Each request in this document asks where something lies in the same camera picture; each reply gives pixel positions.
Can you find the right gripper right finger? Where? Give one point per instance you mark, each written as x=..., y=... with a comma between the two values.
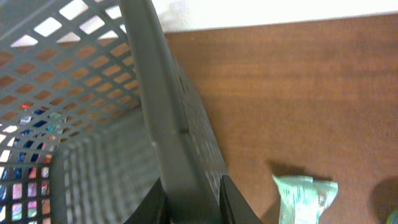
x=234, y=208

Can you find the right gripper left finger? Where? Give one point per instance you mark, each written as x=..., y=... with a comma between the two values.
x=153, y=209

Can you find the grey plastic shopping basket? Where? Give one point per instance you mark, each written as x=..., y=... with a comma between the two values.
x=130, y=116

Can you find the blue pasta box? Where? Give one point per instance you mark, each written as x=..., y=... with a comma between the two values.
x=29, y=139

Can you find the green lid glass jar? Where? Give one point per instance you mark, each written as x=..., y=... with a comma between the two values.
x=393, y=217

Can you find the light green crumpled packet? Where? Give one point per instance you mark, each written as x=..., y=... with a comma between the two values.
x=303, y=199

